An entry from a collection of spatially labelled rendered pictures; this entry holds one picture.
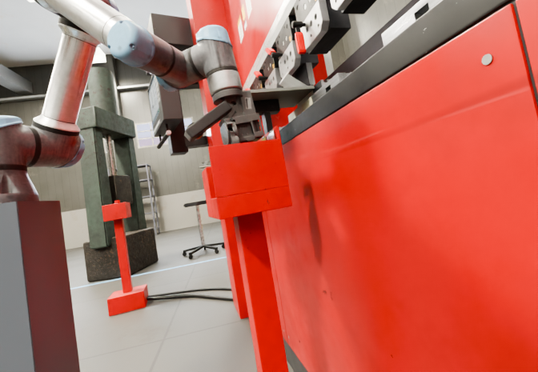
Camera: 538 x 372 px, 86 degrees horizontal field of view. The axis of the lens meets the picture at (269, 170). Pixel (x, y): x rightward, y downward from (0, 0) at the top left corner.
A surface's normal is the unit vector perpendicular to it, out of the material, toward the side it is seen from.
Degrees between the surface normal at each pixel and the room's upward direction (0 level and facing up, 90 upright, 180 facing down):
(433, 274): 90
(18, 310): 90
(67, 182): 90
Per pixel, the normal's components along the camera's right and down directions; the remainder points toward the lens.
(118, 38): -0.35, 0.00
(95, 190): -0.14, -0.07
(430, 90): -0.95, 0.15
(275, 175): 0.31, -0.12
